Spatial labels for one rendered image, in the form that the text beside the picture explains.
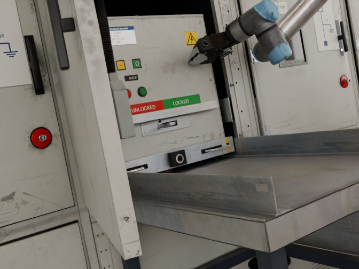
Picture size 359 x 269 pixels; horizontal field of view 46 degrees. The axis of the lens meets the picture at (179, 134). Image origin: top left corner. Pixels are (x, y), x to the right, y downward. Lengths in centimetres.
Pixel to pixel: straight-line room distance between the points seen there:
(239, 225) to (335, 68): 138
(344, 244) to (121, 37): 96
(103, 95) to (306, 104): 131
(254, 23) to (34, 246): 91
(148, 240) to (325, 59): 113
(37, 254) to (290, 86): 115
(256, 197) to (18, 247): 69
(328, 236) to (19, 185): 94
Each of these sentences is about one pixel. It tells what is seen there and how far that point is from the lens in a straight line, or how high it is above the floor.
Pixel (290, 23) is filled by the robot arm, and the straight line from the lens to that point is 153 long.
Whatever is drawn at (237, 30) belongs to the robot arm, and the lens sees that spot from 141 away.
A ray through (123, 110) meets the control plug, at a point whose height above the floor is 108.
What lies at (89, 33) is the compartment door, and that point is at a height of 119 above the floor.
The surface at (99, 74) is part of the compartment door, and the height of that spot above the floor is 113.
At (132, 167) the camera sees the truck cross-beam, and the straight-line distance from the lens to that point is 138.
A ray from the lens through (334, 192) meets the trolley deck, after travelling 87.
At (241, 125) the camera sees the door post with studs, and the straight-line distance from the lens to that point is 162.
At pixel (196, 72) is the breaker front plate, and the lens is 157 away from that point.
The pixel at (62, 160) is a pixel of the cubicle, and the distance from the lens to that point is 124.
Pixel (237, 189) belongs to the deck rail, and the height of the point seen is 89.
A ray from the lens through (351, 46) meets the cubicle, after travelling 223.
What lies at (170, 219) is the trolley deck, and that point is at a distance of 97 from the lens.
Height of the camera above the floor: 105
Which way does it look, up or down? 3 degrees down
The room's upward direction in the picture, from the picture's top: 11 degrees counter-clockwise
